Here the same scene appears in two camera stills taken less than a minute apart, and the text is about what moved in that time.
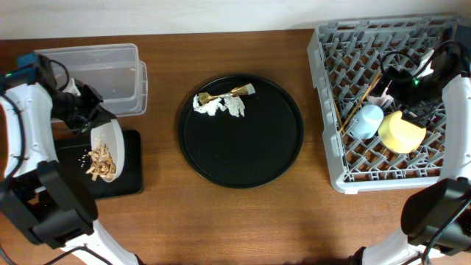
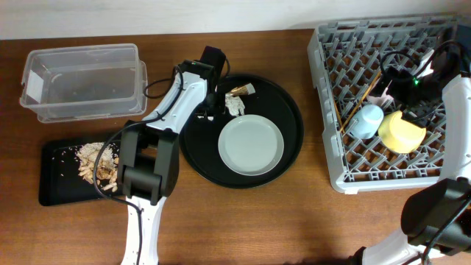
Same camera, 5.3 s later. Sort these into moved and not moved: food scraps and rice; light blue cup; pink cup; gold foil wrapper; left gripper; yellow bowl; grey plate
Moved: left gripper; grey plate; food scraps and rice
Not moved: light blue cup; gold foil wrapper; pink cup; yellow bowl
